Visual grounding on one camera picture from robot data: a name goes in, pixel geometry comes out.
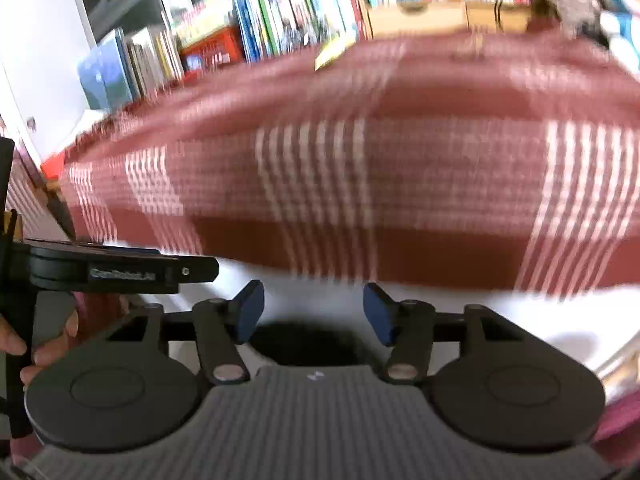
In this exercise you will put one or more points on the person's pink clothing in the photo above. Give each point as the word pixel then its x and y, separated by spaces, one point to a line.
pixel 620 420

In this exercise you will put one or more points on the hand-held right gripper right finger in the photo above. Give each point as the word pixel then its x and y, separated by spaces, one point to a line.
pixel 380 315

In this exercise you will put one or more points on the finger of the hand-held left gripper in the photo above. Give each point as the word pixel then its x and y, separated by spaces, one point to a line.
pixel 200 270

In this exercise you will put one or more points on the wooden drawer organizer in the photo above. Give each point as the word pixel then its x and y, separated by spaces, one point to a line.
pixel 425 17

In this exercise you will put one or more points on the blue round tin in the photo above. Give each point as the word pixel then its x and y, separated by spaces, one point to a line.
pixel 195 62

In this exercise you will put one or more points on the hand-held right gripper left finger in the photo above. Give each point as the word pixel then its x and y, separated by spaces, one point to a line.
pixel 249 312

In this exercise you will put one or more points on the white trash bin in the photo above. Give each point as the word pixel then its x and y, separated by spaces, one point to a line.
pixel 500 320

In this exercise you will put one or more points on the blue and white plush toy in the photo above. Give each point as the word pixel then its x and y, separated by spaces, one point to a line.
pixel 622 15

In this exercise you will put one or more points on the brown-haired doll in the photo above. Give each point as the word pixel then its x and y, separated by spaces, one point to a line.
pixel 570 0

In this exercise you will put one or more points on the person's left hand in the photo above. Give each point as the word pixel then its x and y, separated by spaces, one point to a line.
pixel 55 347

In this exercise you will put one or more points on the red plastic crate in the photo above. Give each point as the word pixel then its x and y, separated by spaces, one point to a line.
pixel 215 47

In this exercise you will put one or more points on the stack of flat-lying books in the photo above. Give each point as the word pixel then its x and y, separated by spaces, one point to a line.
pixel 205 17

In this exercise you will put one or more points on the row of colourful upright books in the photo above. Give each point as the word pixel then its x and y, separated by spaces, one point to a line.
pixel 260 15

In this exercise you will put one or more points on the yellow packet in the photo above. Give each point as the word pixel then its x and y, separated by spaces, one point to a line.
pixel 332 52

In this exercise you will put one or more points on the red plaid blanket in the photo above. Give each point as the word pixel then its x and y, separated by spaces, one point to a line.
pixel 400 160

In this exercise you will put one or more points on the row of pale thin books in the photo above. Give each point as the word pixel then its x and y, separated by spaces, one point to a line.
pixel 125 70

